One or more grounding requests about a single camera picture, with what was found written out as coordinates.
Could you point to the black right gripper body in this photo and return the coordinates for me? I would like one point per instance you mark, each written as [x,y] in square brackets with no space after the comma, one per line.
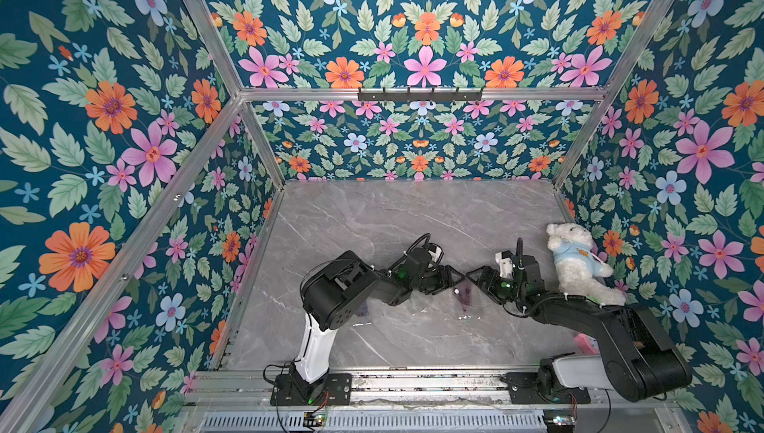
[488,281]

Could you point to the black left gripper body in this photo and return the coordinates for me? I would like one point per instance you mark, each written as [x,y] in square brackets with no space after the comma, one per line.
[428,282]

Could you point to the purple protractor ruler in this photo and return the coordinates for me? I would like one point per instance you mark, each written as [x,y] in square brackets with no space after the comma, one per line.
[464,297]

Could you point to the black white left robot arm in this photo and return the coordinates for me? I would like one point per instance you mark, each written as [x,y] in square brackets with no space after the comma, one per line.
[333,295]

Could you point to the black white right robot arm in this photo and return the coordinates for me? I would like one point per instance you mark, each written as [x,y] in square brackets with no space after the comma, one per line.
[636,357]

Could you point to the white teddy bear blue shirt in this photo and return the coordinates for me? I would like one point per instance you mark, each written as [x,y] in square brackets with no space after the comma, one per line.
[579,271]

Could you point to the pink alarm clock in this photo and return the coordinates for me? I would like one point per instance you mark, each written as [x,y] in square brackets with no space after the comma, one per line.
[587,344]

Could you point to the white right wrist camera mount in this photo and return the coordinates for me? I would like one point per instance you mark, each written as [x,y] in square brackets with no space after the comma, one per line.
[506,263]

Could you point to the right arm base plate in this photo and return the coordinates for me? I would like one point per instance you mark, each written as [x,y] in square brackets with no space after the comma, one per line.
[525,386]

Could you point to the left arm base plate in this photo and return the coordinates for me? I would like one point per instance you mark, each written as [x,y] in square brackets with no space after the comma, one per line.
[332,389]

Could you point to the black hook rail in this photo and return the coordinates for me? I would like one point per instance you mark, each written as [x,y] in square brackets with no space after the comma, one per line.
[407,95]

